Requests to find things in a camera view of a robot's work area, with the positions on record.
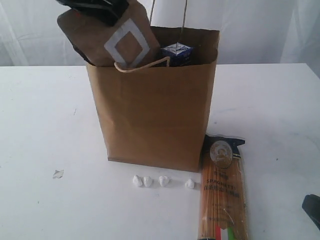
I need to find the blue white milk carton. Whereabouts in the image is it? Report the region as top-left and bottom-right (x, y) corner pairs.
(160, 42), (194, 67)

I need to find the small torn plastic scrap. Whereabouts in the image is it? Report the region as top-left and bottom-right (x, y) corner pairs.
(52, 169), (64, 179)

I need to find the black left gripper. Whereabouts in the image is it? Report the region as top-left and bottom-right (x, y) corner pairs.
(56, 0), (129, 27)

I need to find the spaghetti package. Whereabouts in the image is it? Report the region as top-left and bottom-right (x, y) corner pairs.
(197, 135), (249, 240)

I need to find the white backdrop curtain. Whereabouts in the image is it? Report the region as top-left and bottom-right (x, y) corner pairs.
(0, 0), (320, 73)

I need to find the brown paper shopping bag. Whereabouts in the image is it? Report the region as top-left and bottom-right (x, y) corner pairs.
(86, 26), (220, 172)

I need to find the brown coffee pouch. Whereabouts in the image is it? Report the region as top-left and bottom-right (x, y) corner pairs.
(57, 0), (160, 68)

